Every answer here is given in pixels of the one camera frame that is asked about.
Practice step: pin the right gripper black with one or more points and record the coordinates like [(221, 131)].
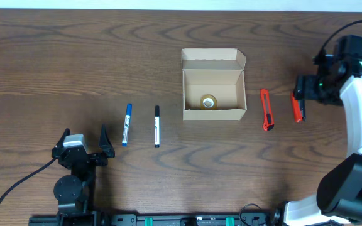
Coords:
[(302, 91)]

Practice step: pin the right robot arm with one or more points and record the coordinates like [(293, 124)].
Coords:
[(338, 199)]

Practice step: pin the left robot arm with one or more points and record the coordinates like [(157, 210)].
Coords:
[(75, 192)]

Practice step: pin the red utility knife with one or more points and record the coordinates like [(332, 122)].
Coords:
[(268, 122)]

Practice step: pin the yellow tape roll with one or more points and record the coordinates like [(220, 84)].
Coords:
[(208, 102)]

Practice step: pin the black whiteboard marker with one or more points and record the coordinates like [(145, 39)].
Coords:
[(157, 127)]

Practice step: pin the cardboard box with open lid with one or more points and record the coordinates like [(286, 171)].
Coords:
[(218, 72)]

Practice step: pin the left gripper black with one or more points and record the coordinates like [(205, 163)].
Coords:
[(90, 157)]

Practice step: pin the blue whiteboard marker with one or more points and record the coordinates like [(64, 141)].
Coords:
[(127, 120)]

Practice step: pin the red and black stapler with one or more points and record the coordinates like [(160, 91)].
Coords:
[(297, 111)]

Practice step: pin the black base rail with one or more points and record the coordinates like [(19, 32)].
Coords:
[(254, 218)]

